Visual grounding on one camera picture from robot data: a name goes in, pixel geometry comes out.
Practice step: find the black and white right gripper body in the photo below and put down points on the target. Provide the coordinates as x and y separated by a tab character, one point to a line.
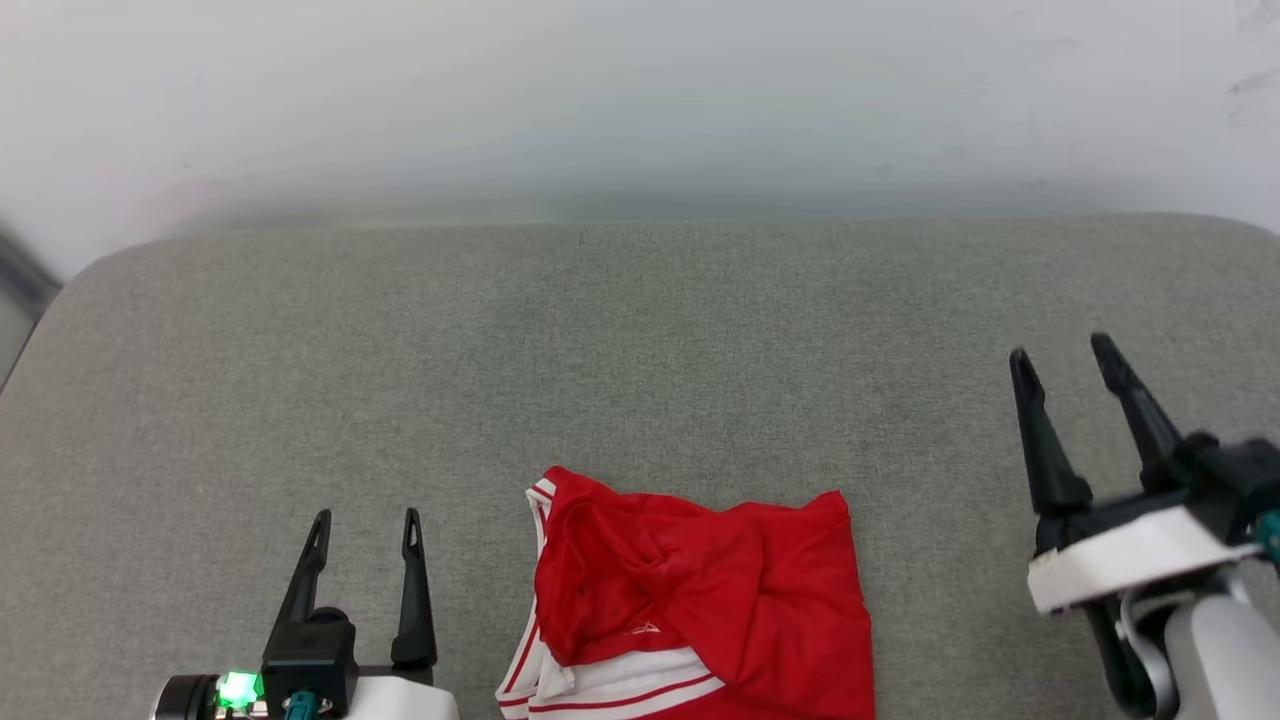
1140	550

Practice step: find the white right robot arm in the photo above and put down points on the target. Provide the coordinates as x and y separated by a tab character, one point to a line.
1225	660

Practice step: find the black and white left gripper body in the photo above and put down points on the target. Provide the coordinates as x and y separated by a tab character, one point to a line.
310	660

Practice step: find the red and white sports jersey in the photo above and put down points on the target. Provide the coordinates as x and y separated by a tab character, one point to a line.
700	600

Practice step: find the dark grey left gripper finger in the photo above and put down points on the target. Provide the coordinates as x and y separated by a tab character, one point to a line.
414	600
298	590

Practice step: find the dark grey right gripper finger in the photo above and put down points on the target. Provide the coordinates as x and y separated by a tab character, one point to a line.
1140	410
1045	450

